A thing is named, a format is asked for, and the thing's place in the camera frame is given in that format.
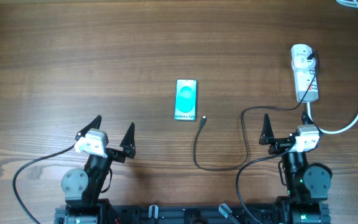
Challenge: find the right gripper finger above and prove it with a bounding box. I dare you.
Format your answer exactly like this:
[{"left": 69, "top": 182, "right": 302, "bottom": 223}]
[
  {"left": 259, "top": 113, "right": 274, "bottom": 145},
  {"left": 301, "top": 111, "right": 323, "bottom": 136}
]

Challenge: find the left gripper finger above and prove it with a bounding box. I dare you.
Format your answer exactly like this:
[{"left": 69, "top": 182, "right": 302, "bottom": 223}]
[
  {"left": 75, "top": 115, "right": 102, "bottom": 141},
  {"left": 120, "top": 123, "right": 135, "bottom": 159}
]

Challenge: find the black USB charging cable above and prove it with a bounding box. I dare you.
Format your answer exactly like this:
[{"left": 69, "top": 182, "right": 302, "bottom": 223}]
[{"left": 192, "top": 49, "right": 321, "bottom": 172}]

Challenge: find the smartphone with cyan screen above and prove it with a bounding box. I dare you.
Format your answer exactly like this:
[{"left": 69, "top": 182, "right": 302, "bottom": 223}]
[{"left": 174, "top": 79, "right": 198, "bottom": 121}]

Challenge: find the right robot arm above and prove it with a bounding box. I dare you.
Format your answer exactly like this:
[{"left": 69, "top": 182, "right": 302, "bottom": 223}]
[{"left": 259, "top": 112, "right": 333, "bottom": 224}]

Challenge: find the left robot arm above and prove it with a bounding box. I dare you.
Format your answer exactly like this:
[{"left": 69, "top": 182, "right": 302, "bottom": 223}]
[{"left": 54, "top": 115, "right": 135, "bottom": 224}]

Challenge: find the white USB charger plug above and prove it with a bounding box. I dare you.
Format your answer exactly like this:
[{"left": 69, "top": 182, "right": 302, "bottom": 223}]
[{"left": 291, "top": 55, "right": 316, "bottom": 72}]

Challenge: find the white power strip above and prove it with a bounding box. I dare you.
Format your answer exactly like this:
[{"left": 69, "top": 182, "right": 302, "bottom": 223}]
[{"left": 291, "top": 44, "right": 318, "bottom": 103}]

